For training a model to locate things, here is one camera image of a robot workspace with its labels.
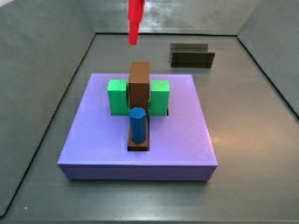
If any red peg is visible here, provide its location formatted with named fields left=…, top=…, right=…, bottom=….
left=127, top=0, right=146, bottom=45

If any purple base board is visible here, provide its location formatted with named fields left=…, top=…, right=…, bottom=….
left=57, top=73, right=218, bottom=180

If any blue hexagonal peg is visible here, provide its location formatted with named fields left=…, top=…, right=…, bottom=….
left=130, top=107, right=146, bottom=144

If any right green block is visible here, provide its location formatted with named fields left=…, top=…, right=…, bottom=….
left=150, top=80, right=171, bottom=116

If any green block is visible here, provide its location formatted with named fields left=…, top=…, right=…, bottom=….
left=150, top=80, right=171, bottom=116
left=107, top=79, right=128, bottom=116

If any left green block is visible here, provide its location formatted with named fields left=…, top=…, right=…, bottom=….
left=107, top=79, right=128, bottom=116

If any brown L-shaped block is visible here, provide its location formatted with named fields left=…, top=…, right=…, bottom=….
left=127, top=62, right=150, bottom=151

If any black angled bracket holder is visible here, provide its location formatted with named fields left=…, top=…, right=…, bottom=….
left=170, top=43, right=215, bottom=68

